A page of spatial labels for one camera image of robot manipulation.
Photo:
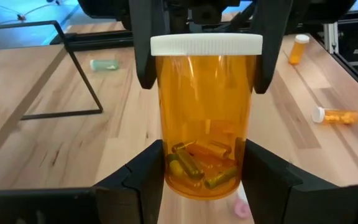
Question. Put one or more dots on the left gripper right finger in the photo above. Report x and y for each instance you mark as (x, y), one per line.
(275, 199)

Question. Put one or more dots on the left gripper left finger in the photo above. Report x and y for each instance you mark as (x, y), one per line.
(135, 199)

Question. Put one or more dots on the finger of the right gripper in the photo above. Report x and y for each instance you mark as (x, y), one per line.
(270, 56)
(145, 56)

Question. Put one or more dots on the short orange pill bottle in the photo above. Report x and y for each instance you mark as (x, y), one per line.
(297, 53)

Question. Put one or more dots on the green pill bottle white cap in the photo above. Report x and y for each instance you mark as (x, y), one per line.
(104, 65)

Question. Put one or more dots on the large orange pill bottle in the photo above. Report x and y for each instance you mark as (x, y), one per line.
(204, 109)

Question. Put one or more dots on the slim orange pill bottle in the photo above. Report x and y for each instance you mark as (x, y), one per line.
(340, 116)

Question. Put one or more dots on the wooden shelf with black legs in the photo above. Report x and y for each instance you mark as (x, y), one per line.
(11, 93)

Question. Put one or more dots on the pink pill bottle white cap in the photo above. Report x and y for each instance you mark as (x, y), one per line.
(242, 208)

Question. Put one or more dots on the silver aluminium post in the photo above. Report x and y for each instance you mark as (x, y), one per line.
(331, 37)

